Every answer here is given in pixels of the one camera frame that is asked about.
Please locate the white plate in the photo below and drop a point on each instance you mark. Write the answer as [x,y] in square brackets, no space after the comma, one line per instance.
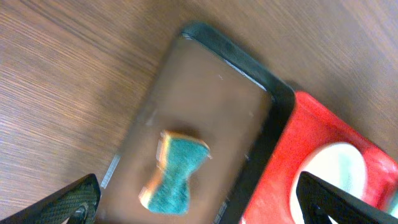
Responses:
[340,164]

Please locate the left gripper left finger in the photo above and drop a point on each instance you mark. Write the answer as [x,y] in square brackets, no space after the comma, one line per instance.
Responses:
[75,203]

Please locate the green yellow sponge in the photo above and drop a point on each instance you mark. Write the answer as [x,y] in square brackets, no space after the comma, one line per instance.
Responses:
[178,157]

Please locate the black rectangular tray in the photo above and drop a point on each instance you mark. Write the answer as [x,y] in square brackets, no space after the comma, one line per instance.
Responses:
[210,89]

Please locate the red plastic tray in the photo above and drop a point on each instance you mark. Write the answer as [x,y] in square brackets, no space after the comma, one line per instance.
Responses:
[312,126]

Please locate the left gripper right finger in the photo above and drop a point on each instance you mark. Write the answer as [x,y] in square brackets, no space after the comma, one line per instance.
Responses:
[321,202]

